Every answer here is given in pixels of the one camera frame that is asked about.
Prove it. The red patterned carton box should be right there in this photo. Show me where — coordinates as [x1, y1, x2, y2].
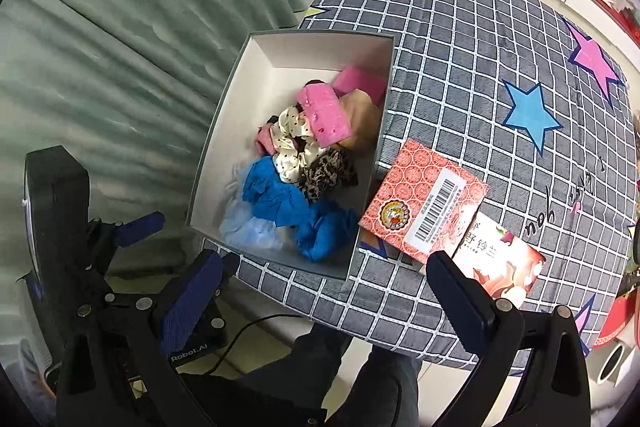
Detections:
[359, 139, 546, 307]

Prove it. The blue fabric piece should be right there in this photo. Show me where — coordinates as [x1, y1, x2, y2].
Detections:
[242, 157, 310, 227]

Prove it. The cream satin scrunchie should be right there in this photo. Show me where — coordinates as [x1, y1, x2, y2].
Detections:
[271, 106, 328, 184]

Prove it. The blue cloth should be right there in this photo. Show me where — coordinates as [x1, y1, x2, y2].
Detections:
[294, 199, 359, 262]

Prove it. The leopard print scrunchie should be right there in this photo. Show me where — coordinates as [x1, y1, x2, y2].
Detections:
[296, 148, 359, 202]

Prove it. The pink sponge block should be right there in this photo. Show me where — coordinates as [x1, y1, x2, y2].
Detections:
[332, 66, 387, 106]
[296, 81, 352, 147]

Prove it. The pink sock with navy cuff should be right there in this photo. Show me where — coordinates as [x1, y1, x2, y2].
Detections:
[254, 122, 276, 156]

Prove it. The white cylinder speaker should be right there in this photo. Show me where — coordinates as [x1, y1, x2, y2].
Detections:
[592, 339, 634, 386]

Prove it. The red round tray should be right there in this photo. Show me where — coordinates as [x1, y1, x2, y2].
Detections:
[592, 287, 639, 349]

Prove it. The white cardboard storage box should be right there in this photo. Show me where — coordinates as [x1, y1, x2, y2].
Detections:
[186, 30, 394, 279]

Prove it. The person's dark trouser leg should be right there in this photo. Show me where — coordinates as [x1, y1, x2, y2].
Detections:
[179, 323, 424, 427]

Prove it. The grey checked star tablecloth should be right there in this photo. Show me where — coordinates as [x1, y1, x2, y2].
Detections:
[186, 0, 636, 348]

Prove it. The black cable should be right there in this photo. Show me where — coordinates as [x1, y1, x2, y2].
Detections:
[174, 313, 306, 375]

